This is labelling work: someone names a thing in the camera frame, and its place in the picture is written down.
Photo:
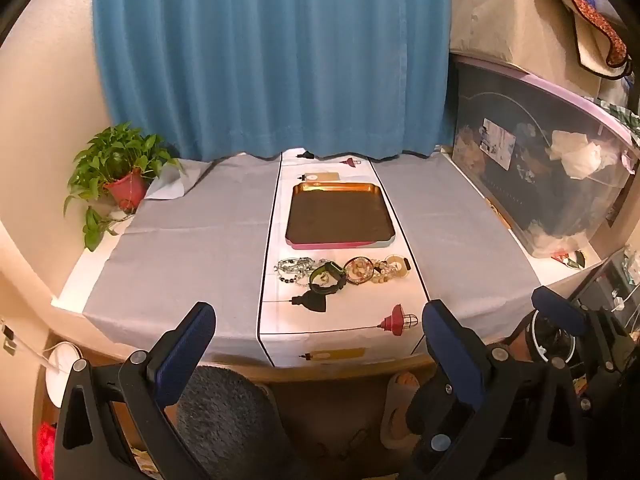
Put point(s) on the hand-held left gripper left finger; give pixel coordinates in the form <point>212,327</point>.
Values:
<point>182,355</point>

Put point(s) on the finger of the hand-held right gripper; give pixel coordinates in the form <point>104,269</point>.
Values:
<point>557,310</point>

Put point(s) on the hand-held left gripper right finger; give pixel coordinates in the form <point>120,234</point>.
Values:
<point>452,350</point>

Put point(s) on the amber bangle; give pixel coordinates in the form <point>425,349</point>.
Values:
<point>347,272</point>

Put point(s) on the green black bangle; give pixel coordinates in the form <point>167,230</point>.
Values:
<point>320,287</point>

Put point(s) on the orange metal tray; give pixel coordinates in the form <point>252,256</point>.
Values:
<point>340,215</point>

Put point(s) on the black round object white rim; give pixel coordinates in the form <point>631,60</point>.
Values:
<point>545,345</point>

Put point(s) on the small red green packet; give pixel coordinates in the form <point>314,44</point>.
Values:
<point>567,259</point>

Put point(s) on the beige slipper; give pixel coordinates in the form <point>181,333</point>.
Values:
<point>397,410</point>

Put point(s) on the gold disc pendant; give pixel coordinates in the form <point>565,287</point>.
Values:
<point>397,266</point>

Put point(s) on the white lamp print table runner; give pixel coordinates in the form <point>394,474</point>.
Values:
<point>345,325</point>

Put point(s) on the grey tablecloth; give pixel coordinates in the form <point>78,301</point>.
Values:
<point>190,240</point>

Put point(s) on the white round disc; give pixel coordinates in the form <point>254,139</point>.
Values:
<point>62,355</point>

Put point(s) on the clear storage bin pink lid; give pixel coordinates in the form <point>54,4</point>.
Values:
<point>505,190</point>

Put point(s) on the white plastic bag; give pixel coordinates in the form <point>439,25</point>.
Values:
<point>575,152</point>

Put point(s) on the red fuzzy cloth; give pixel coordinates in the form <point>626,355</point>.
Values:
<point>46,452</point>

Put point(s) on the green checked cloth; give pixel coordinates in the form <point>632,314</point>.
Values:
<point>627,117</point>

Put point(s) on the green plant in red pot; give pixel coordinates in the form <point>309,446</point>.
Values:
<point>117,152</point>

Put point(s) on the beige bag patterned trim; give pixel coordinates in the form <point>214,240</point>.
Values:
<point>597,20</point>

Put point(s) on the beige fabric storage box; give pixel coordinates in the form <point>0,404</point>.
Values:
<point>500,15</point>

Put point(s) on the blue curtain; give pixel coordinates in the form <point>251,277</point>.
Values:
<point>275,60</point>

